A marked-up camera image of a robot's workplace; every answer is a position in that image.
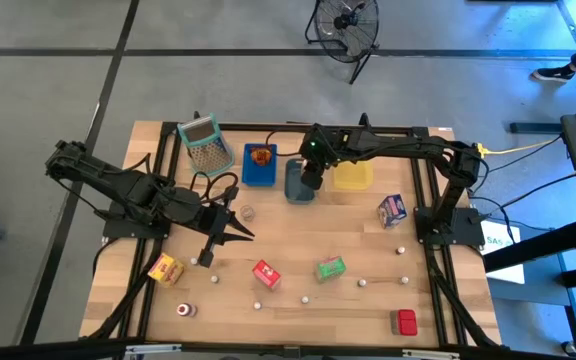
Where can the black floor bar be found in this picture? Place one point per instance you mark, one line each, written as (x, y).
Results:
(533, 127)

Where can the red ketchup squeeze bottle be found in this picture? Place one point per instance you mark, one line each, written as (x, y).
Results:
(184, 310)

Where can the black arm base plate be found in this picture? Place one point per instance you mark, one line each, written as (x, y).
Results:
(463, 235)
(138, 231)

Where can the person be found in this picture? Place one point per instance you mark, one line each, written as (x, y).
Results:
(553, 75)

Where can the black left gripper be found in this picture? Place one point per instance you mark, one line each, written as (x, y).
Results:
(213, 220)

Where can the black floor fan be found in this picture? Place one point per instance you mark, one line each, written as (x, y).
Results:
(343, 22)

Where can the blue Frosted Flakes cereal box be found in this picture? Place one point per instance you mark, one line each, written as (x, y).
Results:
(392, 212)

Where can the yellow translucent plastic bin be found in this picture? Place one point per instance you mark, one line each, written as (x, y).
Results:
(353, 177)

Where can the green cereal box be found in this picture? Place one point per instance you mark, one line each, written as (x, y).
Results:
(330, 270)

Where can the red Froot Loops cereal box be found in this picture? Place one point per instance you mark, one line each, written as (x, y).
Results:
(266, 272)

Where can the white paper sign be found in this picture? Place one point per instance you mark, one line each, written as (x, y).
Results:
(500, 242)

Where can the blue metal frame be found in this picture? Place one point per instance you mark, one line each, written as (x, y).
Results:
(575, 305)

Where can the black aluminium table frame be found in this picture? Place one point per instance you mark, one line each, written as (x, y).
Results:
(248, 127)

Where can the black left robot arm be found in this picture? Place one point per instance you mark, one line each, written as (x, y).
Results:
(133, 192)

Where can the red box with grey end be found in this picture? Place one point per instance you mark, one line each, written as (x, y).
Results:
(407, 322)

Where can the silver metal bracket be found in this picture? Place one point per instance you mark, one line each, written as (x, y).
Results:
(430, 354)
(153, 349)

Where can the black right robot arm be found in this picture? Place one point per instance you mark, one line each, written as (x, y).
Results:
(408, 142)

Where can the black overhead frame beam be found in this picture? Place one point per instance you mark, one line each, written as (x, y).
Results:
(43, 350)

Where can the blue plastic bin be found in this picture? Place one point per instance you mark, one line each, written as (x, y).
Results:
(258, 175)

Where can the black metal beam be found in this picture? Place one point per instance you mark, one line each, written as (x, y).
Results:
(538, 246)

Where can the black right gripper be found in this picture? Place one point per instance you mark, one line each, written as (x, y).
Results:
(320, 145)

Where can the black caster wheel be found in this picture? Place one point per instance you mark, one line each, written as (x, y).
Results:
(569, 348)

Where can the grey plastic bin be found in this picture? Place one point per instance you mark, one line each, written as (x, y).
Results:
(295, 194)

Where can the purple liquid dropper bottle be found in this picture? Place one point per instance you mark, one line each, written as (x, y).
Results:
(257, 305)

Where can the table-level camera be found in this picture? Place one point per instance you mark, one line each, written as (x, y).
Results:
(292, 351)

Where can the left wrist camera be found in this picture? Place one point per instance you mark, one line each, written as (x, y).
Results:
(206, 259)

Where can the yellow cereal box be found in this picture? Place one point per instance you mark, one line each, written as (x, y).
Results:
(165, 270)

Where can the brown orange snack packet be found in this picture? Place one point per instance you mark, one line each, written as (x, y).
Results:
(261, 156)

